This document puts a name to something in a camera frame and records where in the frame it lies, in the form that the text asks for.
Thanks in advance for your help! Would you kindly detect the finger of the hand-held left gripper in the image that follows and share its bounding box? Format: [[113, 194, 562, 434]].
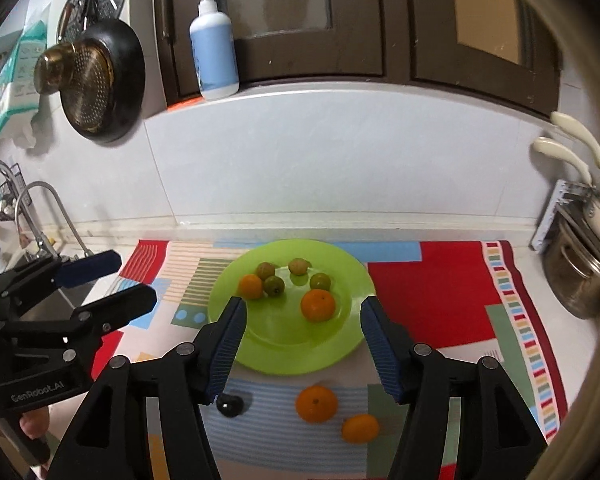
[[0, 285, 159, 348], [0, 249, 122, 311]]

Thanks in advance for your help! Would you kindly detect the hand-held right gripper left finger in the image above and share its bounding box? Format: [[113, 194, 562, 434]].
[[60, 296, 248, 480]]

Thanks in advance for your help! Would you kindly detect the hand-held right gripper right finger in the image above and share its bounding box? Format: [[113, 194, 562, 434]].
[[360, 296, 548, 480]]

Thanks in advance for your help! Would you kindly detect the dark purple plum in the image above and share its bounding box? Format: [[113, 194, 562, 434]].
[[216, 394, 244, 417]]

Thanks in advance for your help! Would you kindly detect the green plate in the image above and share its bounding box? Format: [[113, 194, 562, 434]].
[[207, 239, 377, 375]]

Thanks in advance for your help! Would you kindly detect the small orange tangerine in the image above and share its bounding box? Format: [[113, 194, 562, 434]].
[[238, 274, 264, 300], [342, 413, 380, 443]]

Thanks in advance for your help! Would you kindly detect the large orange tangerine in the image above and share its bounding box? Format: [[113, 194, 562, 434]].
[[295, 385, 339, 423], [300, 289, 336, 323]]

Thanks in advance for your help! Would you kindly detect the person's left hand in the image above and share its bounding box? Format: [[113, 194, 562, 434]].
[[19, 406, 50, 442]]

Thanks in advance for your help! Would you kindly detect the slim gooseneck faucet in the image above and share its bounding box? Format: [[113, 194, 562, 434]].
[[15, 181, 98, 261]]

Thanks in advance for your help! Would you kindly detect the colourful patchwork tablecloth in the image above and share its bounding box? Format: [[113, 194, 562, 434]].
[[87, 239, 568, 480]]

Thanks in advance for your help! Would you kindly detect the chrome pull-down faucet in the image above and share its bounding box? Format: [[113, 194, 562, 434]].
[[0, 159, 61, 263]]

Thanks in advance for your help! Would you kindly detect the teal paper package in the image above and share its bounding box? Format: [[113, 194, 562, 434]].
[[0, 2, 53, 150]]

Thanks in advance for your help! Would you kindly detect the golden perforated colander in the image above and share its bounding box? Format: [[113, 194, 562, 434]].
[[62, 40, 115, 133]]

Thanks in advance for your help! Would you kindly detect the black frying pan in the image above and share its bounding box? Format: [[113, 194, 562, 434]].
[[60, 0, 146, 143]]

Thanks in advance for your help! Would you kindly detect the small brass pot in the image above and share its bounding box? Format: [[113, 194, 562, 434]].
[[34, 0, 79, 95]]

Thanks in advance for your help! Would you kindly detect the green white tissue pack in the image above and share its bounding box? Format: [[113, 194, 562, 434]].
[[0, 20, 48, 140]]

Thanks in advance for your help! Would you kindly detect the stainless steel pot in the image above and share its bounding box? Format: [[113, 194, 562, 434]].
[[542, 220, 600, 320]]

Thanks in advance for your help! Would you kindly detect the white blue pump bottle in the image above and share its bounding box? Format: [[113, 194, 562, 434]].
[[188, 0, 240, 101]]

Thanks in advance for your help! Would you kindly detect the black wire basket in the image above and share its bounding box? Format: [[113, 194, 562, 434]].
[[0, 182, 19, 221]]

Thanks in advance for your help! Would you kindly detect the dark wooden window frame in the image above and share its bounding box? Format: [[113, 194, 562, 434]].
[[152, 0, 563, 121]]

